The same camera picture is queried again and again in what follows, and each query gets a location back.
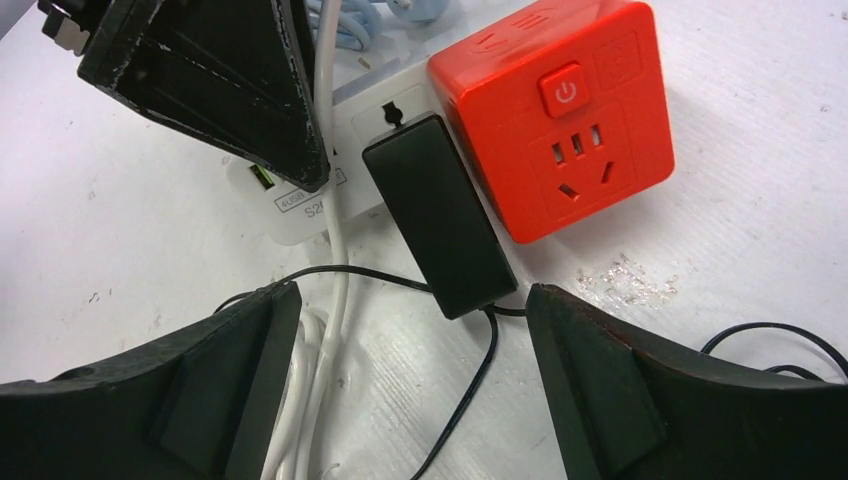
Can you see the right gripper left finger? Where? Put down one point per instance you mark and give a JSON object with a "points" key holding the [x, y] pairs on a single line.
{"points": [[198, 403]]}

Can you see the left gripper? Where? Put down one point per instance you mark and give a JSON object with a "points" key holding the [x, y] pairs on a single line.
{"points": [[237, 75]]}

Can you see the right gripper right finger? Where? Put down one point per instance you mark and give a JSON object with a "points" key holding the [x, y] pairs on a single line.
{"points": [[629, 404]]}

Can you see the white power strip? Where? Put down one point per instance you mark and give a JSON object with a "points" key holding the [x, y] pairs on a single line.
{"points": [[291, 215]]}

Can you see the black power adapter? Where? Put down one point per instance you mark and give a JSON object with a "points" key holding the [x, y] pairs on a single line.
{"points": [[421, 177]]}

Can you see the red pink plug adapter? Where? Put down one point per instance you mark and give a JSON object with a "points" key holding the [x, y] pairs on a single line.
{"points": [[561, 109]]}

